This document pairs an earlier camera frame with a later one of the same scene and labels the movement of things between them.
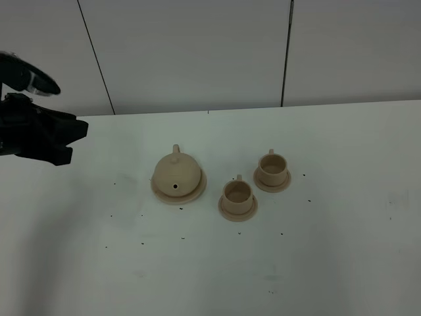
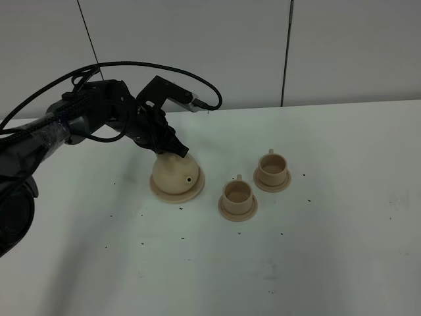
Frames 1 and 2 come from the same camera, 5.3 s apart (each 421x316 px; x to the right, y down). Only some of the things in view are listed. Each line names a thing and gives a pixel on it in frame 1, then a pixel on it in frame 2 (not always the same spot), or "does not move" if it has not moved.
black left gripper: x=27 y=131 -> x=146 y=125
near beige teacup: x=238 y=196 does not move
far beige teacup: x=272 y=169 does not move
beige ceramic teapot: x=177 y=174 does not move
